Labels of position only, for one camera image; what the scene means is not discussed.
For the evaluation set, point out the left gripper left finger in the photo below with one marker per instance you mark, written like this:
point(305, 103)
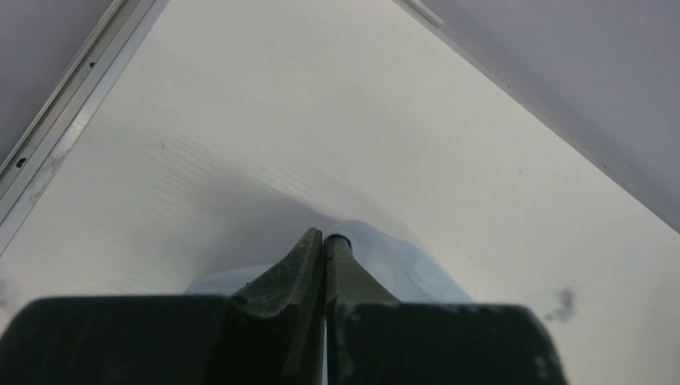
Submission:
point(268, 332)

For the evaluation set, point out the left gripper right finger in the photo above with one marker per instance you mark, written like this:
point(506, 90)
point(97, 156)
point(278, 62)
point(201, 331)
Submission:
point(373, 338)

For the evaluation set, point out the light blue pillowcase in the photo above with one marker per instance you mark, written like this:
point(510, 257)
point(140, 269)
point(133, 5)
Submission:
point(399, 266)

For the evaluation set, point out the aluminium frame rail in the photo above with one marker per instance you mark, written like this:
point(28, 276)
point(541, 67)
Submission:
point(59, 61)

